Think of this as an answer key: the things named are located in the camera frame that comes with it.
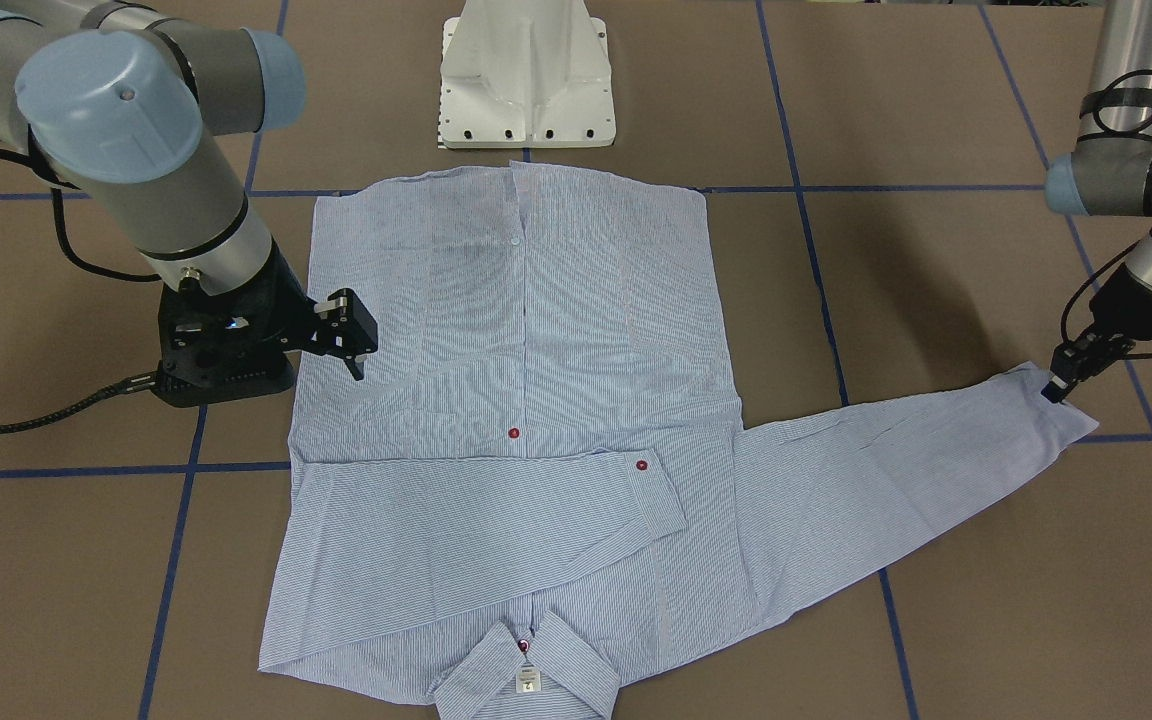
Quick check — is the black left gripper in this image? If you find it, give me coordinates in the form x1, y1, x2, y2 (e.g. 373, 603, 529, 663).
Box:
1041, 266, 1152, 404

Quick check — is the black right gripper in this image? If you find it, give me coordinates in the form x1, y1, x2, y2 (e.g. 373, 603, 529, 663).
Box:
150, 240, 380, 407

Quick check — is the light blue striped shirt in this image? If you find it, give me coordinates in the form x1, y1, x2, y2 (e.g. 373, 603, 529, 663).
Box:
259, 161, 1097, 719

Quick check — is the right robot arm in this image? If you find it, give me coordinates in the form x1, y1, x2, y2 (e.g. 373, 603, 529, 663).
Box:
0, 1, 379, 407

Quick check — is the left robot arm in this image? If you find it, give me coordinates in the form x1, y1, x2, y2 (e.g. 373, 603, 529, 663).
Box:
1043, 1, 1152, 404

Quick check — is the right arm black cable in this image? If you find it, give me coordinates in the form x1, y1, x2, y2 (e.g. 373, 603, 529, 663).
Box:
0, 141, 172, 437

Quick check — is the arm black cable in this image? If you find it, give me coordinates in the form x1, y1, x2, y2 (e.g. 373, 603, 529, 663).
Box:
0, 141, 172, 437
1060, 70, 1152, 346

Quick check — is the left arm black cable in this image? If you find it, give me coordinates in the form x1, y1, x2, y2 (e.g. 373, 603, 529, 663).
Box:
1060, 70, 1152, 346

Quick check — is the white central pedestal column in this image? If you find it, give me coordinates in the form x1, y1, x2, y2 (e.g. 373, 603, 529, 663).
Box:
435, 1, 617, 150

